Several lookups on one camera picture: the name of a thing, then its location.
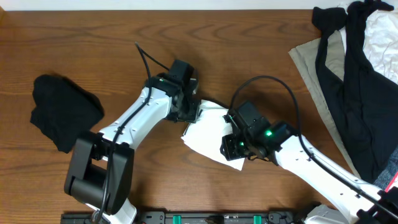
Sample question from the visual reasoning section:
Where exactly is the white t-shirt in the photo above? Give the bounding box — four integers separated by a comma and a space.
181, 100, 244, 171

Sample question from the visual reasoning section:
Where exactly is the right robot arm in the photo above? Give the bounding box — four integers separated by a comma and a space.
220, 101, 397, 223

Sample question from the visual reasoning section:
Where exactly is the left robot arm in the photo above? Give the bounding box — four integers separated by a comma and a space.
60, 60, 200, 223

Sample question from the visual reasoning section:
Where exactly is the beige garment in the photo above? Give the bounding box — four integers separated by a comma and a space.
289, 30, 360, 177

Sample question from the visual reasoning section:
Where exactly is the folded black cloth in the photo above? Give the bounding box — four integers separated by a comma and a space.
30, 74, 104, 154

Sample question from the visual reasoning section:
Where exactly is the black garment in pile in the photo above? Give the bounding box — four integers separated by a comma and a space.
312, 1, 397, 182

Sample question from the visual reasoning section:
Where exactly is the grey cloth with red tag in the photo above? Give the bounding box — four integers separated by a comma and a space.
373, 149, 397, 191

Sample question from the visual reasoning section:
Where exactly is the white wrinkled garment in pile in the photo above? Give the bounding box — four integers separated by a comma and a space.
338, 2, 398, 85

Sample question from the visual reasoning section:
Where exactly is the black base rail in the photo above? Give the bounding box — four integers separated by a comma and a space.
60, 210, 312, 224

